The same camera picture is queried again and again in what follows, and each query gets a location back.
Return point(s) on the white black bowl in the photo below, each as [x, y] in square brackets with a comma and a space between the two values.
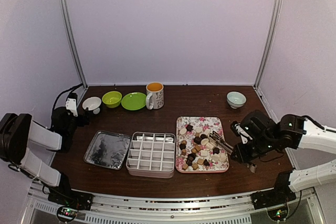
[92, 105]

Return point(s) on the front aluminium rail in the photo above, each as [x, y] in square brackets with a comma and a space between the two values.
[221, 209]

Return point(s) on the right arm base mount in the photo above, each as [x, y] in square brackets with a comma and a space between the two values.
[275, 200]

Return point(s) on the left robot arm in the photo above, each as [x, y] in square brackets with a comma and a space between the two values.
[20, 131]

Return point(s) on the pale blue ceramic bowl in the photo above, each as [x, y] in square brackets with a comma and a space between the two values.
[235, 99]

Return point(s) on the floral pink tray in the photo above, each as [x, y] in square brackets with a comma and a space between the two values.
[192, 146]

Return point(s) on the right aluminium frame post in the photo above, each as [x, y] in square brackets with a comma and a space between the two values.
[276, 10]

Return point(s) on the white oval chocolate upper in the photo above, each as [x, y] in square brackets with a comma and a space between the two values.
[199, 130]

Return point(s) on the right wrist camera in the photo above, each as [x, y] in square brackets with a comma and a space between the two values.
[236, 129]

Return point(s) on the dark square chocolate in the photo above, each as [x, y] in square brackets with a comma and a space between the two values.
[189, 127]

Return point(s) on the pink tin box with dividers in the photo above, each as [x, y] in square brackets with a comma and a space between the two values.
[151, 155]

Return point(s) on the white mug with orange inside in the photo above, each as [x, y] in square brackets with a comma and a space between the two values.
[154, 96]

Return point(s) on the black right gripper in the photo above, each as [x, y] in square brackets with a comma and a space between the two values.
[243, 157]

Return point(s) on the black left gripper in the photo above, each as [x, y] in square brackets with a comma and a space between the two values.
[82, 121]

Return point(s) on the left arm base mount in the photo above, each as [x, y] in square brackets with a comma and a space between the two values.
[70, 201]

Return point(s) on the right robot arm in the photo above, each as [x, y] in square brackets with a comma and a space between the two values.
[294, 131]

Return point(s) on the tan Sweet chocolate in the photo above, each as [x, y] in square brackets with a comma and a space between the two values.
[200, 161]

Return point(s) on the dark heart chocolate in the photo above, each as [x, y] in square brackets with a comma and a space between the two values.
[216, 150]

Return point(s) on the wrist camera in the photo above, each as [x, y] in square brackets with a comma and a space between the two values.
[71, 104]
[236, 129]

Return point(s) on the left aluminium frame post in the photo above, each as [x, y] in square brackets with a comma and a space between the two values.
[71, 42]

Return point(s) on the green plate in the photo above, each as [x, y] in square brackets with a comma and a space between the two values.
[134, 101]

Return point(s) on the green bowl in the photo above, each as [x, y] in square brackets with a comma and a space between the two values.
[112, 99]

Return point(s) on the aluminium frame post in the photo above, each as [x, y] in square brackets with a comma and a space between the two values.
[71, 42]
[276, 10]

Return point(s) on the pink bunny tin lid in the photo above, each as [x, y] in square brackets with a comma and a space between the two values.
[107, 150]

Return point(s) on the metal tongs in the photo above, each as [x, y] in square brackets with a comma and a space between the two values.
[228, 148]

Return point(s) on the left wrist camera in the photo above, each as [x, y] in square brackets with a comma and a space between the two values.
[71, 104]

